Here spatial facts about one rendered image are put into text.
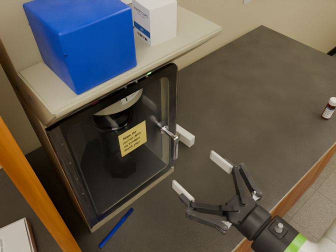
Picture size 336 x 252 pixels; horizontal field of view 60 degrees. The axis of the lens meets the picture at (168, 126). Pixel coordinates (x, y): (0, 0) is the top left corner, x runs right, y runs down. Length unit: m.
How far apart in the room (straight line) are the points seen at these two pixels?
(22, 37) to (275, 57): 1.28
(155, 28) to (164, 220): 0.60
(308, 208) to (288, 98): 1.03
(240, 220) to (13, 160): 0.47
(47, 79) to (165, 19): 0.20
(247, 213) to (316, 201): 1.56
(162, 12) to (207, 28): 0.10
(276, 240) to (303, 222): 1.47
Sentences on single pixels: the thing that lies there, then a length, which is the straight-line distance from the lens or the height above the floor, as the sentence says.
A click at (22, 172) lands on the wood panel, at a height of 1.42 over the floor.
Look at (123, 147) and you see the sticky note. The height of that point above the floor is 1.23.
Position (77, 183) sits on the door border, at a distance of 0.68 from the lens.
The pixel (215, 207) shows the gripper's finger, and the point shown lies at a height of 1.16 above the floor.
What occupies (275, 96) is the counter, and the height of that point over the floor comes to 0.94.
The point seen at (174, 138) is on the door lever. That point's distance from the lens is 0.73.
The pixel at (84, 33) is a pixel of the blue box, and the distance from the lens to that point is 0.36.
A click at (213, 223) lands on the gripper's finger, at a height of 1.16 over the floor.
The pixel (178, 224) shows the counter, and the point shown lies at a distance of 0.90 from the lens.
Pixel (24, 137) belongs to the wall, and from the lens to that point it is 1.14.
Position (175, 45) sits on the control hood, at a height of 1.51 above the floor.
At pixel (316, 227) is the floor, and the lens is 2.13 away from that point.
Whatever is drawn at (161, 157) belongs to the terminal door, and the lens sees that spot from 0.84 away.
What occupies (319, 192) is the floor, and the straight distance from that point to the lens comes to 2.28.
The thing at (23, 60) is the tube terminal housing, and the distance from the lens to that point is 0.47.
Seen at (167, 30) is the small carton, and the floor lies 1.53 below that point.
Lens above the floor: 1.76
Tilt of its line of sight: 47 degrees down
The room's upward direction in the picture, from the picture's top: straight up
